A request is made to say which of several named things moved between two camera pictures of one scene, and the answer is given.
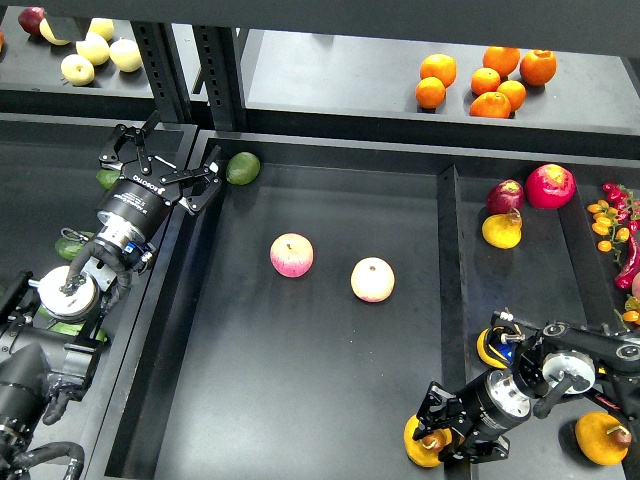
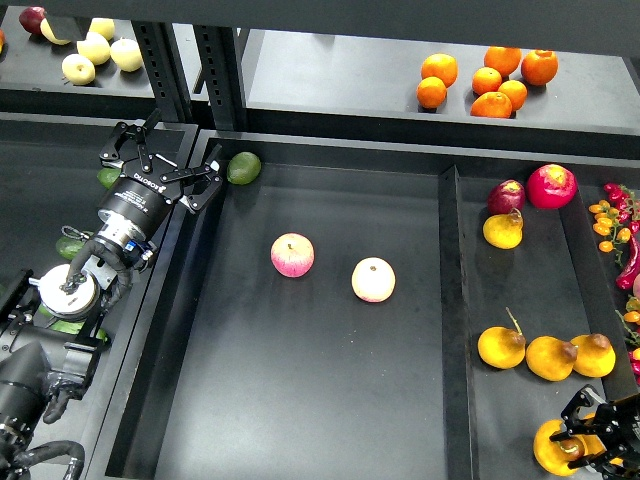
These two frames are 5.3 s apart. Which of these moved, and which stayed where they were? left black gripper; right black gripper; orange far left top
Moved: right black gripper
Stayed: left black gripper; orange far left top
